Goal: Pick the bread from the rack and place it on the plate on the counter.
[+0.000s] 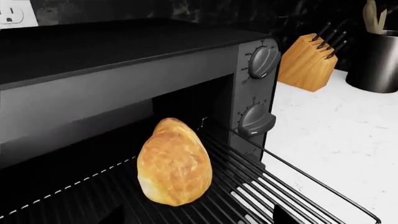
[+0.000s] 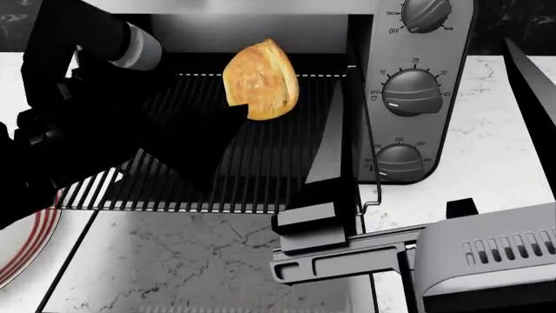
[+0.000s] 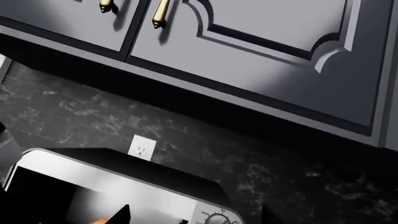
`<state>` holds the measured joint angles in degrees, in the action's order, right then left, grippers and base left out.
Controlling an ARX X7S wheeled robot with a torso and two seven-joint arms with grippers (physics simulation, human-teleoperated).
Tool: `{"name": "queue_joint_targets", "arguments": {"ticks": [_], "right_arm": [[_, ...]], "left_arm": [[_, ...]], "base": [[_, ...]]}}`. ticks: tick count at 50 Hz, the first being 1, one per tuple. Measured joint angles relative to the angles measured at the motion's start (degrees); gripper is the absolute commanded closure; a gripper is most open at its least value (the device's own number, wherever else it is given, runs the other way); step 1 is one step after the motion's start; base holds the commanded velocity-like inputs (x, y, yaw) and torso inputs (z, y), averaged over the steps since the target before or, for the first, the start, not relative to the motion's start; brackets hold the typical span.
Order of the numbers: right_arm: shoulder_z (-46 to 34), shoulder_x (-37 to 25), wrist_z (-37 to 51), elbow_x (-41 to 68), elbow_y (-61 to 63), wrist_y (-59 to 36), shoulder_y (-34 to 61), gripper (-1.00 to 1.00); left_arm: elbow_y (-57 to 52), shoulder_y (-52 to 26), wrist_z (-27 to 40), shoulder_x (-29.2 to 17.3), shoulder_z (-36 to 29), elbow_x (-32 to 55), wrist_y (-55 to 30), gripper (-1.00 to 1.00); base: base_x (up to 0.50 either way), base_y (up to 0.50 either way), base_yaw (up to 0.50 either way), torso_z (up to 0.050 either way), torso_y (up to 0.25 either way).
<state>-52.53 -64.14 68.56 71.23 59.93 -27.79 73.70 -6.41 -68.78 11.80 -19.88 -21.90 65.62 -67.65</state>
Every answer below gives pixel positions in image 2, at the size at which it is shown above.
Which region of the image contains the silver toaster oven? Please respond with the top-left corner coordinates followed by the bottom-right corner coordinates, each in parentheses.
top-left (82, 0), bottom-right (478, 187)

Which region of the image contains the glass oven door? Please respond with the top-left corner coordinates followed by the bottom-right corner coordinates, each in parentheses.
top-left (36, 208), bottom-right (380, 313)

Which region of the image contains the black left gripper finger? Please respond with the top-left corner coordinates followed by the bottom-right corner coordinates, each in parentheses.
top-left (137, 102), bottom-right (251, 197)

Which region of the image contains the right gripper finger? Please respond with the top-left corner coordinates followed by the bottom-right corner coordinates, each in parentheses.
top-left (502, 37), bottom-right (556, 129)
top-left (270, 80), bottom-right (364, 256)

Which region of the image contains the grey oven timer knob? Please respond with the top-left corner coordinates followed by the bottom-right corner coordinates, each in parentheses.
top-left (381, 68), bottom-right (445, 117)

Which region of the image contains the grey oven function knob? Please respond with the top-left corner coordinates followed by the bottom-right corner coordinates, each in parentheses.
top-left (400, 0), bottom-right (455, 35)

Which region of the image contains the grey oven temperature knob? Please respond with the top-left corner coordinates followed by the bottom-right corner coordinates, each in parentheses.
top-left (374, 143), bottom-right (426, 183)

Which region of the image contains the black wire oven rack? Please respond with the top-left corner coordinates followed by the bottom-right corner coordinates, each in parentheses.
top-left (56, 64), bottom-right (384, 216)

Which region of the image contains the white plate with red stripes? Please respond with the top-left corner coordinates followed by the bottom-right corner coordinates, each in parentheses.
top-left (0, 188), bottom-right (64, 291)

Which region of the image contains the golden-brown bread roll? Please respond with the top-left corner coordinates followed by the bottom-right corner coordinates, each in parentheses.
top-left (222, 37), bottom-right (301, 122)

